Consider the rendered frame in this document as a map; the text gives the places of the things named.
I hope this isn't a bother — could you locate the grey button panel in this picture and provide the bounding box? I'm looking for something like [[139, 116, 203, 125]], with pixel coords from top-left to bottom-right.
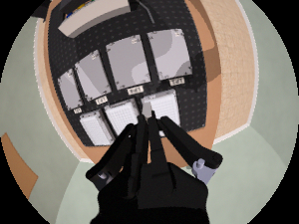
[[58, 0, 131, 38]]

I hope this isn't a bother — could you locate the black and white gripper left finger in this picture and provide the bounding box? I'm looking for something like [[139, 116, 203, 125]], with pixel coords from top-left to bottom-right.
[[86, 103, 150, 199]]

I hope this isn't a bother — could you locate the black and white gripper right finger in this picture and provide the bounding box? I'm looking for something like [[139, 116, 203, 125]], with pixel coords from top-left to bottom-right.
[[147, 102, 223, 198]]

